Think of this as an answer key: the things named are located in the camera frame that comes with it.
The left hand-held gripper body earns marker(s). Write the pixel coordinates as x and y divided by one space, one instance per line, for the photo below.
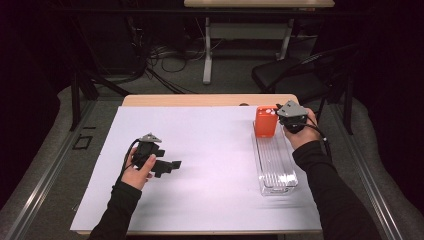
144 150

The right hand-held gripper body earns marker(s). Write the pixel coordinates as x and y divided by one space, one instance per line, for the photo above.
292 110

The orange phone case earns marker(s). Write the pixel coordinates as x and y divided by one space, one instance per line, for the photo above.
266 125

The clear plastic tray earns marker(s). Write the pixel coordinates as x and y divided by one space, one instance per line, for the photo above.
276 166

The person's left hand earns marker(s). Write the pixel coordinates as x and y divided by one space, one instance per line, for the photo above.
136 178

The person's right hand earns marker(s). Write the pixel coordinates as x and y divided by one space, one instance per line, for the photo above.
305 138

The black chair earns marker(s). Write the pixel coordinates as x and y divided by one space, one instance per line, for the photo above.
283 75

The white-framed desk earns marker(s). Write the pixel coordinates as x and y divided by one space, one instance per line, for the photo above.
207 50

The black stand frame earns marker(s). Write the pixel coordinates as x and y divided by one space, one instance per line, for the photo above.
75 100

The metal floor rail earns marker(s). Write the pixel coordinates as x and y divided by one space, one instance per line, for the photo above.
366 176
50 176

